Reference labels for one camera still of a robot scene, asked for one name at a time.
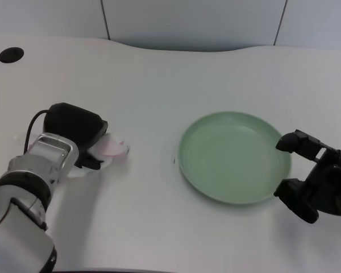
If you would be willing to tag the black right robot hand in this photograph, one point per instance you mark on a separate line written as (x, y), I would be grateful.
(324, 187)

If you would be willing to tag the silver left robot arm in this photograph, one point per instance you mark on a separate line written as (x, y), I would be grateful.
(25, 199)

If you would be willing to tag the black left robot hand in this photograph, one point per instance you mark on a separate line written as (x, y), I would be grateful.
(74, 128)

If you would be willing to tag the green round plate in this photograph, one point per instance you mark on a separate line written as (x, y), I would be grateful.
(233, 157)

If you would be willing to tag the white plush rabbit doll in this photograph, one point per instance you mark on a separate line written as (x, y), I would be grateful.
(110, 148)

